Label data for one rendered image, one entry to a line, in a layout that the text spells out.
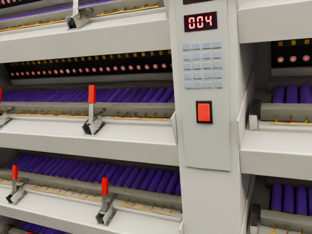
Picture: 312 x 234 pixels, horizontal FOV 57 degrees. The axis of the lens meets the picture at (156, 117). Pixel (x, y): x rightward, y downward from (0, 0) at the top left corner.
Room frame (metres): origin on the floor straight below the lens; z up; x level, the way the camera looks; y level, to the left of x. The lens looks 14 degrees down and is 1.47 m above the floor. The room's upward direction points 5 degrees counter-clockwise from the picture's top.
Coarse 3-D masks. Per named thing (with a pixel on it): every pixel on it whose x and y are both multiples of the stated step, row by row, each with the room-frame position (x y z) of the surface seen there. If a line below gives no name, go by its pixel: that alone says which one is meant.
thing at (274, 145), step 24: (288, 48) 0.51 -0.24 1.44; (288, 72) 0.51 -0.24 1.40; (264, 96) 0.51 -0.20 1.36; (288, 96) 0.46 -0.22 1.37; (240, 120) 0.39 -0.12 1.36; (264, 120) 0.44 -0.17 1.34; (288, 120) 0.42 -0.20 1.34; (240, 144) 0.38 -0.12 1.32; (264, 144) 0.38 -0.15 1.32; (288, 144) 0.37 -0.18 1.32; (240, 168) 0.39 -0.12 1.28; (264, 168) 0.38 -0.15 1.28; (288, 168) 0.36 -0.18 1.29
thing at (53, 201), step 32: (0, 160) 0.79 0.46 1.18; (32, 160) 0.76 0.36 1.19; (64, 160) 0.73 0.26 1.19; (96, 160) 0.69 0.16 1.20; (0, 192) 0.69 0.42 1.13; (32, 192) 0.65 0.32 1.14; (64, 192) 0.63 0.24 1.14; (96, 192) 0.59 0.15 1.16; (128, 192) 0.56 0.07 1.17; (160, 192) 0.55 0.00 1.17; (64, 224) 0.56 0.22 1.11; (96, 224) 0.52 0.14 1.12; (128, 224) 0.50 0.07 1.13; (160, 224) 0.49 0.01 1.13
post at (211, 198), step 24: (168, 0) 0.43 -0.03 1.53; (240, 48) 0.41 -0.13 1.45; (240, 72) 0.41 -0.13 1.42; (240, 96) 0.41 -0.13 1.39; (192, 168) 0.42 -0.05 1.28; (192, 192) 0.42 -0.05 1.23; (216, 192) 0.40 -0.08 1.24; (240, 192) 0.40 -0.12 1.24; (192, 216) 0.42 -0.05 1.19; (216, 216) 0.40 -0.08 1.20; (240, 216) 0.39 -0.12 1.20
